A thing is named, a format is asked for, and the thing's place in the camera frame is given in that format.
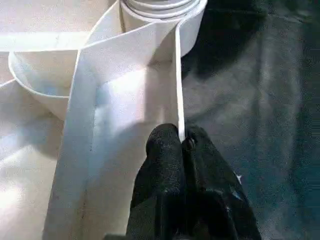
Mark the white plastic table leg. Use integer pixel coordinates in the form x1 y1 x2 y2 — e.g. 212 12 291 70
120 0 201 23

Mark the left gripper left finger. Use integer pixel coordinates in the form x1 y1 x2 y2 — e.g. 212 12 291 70
125 124 187 240

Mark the white plastic table top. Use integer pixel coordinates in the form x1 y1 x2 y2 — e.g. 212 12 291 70
0 0 208 240

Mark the black work mat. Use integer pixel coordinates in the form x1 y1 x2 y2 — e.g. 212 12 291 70
177 0 320 240

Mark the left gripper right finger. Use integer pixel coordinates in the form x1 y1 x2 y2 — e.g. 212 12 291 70
183 126 263 240

